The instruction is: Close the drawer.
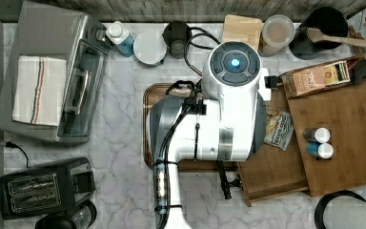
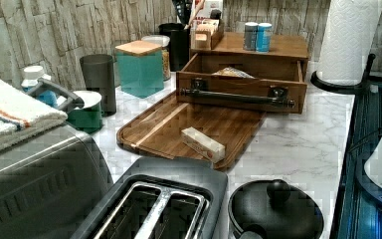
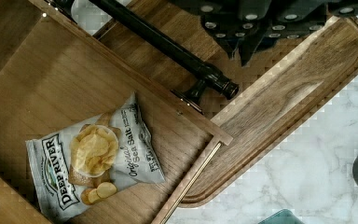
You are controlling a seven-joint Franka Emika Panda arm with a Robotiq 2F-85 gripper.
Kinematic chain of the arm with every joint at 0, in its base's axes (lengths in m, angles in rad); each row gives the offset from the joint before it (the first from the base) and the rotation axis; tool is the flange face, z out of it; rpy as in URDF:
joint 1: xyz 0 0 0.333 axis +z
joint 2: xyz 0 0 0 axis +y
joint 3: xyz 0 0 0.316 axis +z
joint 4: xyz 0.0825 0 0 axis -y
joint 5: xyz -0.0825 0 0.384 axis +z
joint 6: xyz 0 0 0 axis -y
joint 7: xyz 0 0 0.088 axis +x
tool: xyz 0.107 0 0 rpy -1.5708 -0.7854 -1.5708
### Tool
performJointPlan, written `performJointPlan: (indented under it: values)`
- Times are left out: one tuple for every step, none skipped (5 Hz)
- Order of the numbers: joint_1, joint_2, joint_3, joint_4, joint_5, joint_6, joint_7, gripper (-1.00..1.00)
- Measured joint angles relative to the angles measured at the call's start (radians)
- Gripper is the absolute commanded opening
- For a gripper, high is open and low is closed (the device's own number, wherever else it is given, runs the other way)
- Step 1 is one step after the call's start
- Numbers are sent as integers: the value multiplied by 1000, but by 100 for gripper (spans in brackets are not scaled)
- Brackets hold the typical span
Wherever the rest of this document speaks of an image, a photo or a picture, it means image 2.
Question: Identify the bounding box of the food packet in drawer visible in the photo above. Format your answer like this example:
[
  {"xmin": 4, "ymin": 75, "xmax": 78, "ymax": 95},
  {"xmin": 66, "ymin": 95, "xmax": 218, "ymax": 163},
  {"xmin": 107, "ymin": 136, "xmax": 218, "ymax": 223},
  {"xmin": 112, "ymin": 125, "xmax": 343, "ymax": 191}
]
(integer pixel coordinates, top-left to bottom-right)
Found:
[{"xmin": 214, "ymin": 67, "xmax": 253, "ymax": 79}]

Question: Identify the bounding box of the wooden drawer cabinet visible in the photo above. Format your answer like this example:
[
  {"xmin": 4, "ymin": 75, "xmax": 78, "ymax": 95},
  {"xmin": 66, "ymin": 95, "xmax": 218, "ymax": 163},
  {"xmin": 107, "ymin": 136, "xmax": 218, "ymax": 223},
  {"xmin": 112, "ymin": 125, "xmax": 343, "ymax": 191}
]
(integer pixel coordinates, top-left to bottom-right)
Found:
[{"xmin": 190, "ymin": 32, "xmax": 309, "ymax": 77}]

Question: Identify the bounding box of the stick of butter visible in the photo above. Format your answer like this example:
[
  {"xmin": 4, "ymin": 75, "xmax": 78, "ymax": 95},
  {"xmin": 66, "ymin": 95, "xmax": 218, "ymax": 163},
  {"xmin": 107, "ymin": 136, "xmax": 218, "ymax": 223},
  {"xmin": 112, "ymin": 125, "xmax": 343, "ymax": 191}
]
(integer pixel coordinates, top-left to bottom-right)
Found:
[{"xmin": 181, "ymin": 127, "xmax": 226, "ymax": 163}]

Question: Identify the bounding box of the wooden cutting board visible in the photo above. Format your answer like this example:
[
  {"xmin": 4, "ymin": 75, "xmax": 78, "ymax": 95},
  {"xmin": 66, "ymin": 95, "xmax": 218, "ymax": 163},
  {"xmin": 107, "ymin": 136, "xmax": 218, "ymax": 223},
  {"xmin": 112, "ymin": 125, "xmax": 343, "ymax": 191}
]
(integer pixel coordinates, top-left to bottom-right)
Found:
[{"xmin": 116, "ymin": 93, "xmax": 266, "ymax": 171}]

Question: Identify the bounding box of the teal canister with wooden lid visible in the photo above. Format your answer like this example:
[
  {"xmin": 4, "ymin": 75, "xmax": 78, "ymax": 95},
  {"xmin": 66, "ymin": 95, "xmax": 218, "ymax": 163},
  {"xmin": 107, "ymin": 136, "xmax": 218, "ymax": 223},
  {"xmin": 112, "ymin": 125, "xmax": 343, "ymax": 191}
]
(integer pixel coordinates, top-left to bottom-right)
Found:
[{"xmin": 115, "ymin": 40, "xmax": 164, "ymax": 99}]

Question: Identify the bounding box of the grey two-slot toaster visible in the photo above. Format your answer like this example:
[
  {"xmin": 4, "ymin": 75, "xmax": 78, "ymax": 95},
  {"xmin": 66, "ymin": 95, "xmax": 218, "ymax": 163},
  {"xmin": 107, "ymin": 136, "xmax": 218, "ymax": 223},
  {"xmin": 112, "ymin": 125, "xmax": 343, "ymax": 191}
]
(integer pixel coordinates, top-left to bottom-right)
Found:
[{"xmin": 70, "ymin": 156, "xmax": 228, "ymax": 239}]

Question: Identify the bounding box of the glass jar with white lid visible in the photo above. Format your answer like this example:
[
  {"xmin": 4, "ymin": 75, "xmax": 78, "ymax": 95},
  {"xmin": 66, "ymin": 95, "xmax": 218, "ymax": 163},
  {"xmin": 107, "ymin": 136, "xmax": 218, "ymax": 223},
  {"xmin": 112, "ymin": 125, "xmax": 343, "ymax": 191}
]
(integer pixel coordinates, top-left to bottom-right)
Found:
[{"xmin": 141, "ymin": 35, "xmax": 171, "ymax": 81}]

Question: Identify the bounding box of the black utensil holder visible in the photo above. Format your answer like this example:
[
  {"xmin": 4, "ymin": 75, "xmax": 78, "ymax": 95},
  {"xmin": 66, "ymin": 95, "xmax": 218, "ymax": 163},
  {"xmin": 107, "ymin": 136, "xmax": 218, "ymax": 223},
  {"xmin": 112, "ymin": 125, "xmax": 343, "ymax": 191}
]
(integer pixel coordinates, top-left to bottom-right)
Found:
[{"xmin": 158, "ymin": 23, "xmax": 190, "ymax": 72}]

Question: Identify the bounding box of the wooden box with packets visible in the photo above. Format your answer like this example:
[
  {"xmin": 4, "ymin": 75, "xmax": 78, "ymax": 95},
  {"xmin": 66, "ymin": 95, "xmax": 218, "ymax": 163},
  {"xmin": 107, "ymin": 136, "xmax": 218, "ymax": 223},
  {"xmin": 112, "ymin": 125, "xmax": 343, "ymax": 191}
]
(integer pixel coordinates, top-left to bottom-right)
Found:
[{"xmin": 191, "ymin": 19, "xmax": 224, "ymax": 50}]

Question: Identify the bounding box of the dark grey cup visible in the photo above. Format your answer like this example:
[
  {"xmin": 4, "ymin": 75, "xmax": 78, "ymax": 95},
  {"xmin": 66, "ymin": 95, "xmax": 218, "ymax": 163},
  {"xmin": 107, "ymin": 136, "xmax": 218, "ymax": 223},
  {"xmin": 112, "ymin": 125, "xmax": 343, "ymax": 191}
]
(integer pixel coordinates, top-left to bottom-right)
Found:
[{"xmin": 80, "ymin": 54, "xmax": 116, "ymax": 116}]

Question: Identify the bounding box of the green pot with white lid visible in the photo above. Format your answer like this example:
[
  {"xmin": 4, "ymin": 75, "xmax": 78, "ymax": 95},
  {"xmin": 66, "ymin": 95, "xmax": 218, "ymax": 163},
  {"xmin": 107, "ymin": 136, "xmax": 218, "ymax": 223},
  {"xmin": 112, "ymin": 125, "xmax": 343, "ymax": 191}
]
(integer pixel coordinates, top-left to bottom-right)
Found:
[{"xmin": 66, "ymin": 91, "xmax": 102, "ymax": 133}]

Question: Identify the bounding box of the grey spice shaker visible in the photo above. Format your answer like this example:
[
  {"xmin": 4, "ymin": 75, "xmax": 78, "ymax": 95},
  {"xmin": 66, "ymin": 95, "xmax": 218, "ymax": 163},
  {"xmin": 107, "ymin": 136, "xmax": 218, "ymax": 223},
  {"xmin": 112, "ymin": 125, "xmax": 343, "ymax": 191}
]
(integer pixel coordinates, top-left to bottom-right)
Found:
[{"xmin": 244, "ymin": 22, "xmax": 258, "ymax": 51}]

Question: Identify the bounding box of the black pot lid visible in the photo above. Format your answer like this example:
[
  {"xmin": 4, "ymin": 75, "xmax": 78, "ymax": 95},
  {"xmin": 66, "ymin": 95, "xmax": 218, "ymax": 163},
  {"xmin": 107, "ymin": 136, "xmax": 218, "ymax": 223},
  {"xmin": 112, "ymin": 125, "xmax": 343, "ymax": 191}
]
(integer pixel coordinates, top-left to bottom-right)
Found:
[{"xmin": 228, "ymin": 179, "xmax": 324, "ymax": 239}]

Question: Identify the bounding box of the stainless steel appliance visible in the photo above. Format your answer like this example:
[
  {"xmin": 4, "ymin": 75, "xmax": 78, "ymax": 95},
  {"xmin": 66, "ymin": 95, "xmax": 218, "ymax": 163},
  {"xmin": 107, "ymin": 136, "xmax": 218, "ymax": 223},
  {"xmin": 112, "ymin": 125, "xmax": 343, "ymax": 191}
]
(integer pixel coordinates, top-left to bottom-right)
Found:
[{"xmin": 0, "ymin": 124, "xmax": 113, "ymax": 239}]

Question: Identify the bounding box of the white cap blue bottle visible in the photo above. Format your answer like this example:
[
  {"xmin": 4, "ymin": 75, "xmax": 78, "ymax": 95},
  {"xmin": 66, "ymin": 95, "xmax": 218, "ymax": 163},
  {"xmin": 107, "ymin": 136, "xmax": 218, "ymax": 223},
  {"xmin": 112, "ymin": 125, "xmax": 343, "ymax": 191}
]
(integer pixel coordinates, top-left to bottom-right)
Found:
[{"xmin": 21, "ymin": 66, "xmax": 57, "ymax": 108}]

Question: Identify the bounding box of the black paper towel holder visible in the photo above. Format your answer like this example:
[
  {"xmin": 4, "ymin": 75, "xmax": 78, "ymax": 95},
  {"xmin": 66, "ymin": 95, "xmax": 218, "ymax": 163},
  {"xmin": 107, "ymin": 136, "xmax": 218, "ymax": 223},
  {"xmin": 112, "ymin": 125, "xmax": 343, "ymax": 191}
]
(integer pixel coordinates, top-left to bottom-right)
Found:
[{"xmin": 310, "ymin": 54, "xmax": 376, "ymax": 95}]

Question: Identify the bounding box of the folded white striped towel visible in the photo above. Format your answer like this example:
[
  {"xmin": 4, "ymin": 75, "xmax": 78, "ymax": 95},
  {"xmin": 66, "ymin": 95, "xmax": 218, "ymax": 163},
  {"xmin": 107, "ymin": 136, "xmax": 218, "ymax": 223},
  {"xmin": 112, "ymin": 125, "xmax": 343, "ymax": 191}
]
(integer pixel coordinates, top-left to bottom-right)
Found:
[{"xmin": 0, "ymin": 79, "xmax": 68, "ymax": 150}]

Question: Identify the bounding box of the white paper towel roll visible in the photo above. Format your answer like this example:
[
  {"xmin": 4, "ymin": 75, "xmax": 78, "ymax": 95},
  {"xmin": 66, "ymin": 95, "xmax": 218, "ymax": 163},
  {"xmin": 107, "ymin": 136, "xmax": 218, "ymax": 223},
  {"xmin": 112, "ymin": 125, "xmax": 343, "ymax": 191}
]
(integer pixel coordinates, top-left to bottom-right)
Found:
[{"xmin": 315, "ymin": 0, "xmax": 382, "ymax": 87}]

